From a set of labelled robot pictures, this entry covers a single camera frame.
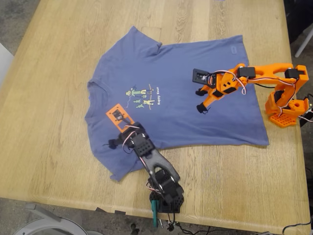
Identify white round base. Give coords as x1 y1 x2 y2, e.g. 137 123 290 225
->
13 202 105 235

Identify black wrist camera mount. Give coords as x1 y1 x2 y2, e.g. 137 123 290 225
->
192 68 214 86

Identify blue printed T-shirt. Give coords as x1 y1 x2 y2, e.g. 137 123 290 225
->
84 25 269 182

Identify white red servo cable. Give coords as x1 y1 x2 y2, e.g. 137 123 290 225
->
121 125 141 155
210 70 247 96

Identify white metal furniture leg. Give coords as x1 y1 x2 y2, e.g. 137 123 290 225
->
294 23 313 58

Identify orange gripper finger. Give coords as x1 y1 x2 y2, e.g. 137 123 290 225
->
195 85 213 96
197 92 222 114

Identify teal table clamp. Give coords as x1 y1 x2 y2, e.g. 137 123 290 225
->
150 199 160 228

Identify dark bulky object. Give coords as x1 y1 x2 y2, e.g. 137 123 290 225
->
284 0 313 45

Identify white chair backrest panel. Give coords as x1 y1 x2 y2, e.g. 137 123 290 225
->
0 42 15 87

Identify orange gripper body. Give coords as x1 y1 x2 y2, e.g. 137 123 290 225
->
210 70 242 98

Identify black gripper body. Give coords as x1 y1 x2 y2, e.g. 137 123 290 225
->
119 121 147 150

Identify thin black floor cable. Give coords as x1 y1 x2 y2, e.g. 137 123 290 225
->
282 215 313 234

